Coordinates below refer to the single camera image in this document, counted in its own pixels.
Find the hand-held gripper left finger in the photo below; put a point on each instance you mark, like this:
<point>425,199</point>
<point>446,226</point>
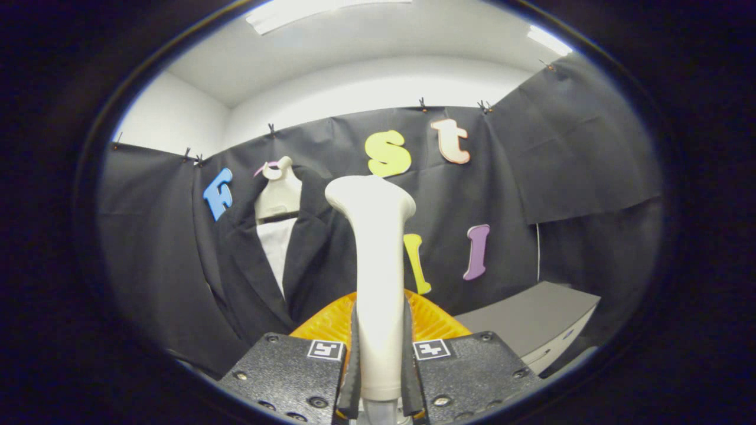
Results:
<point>352,378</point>

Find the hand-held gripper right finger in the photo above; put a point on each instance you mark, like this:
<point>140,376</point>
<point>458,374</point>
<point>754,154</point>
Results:
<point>410,378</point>

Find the white garment steamer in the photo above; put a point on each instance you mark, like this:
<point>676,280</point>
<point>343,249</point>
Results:
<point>378,265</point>

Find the black blazer jacket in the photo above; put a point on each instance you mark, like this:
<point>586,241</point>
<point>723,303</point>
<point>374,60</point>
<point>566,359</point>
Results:
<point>248,277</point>

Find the white shirt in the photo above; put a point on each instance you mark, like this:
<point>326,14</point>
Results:
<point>277,248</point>

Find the white clothes hanger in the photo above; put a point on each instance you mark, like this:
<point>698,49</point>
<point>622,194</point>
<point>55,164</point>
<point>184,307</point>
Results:
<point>277,198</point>

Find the grey cabinet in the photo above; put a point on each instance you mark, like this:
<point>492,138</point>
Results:
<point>531,319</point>

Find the black backdrop cloth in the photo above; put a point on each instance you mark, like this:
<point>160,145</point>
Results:
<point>561,147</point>

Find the small ceiling light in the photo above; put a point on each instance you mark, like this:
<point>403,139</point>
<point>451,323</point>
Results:
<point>549,40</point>

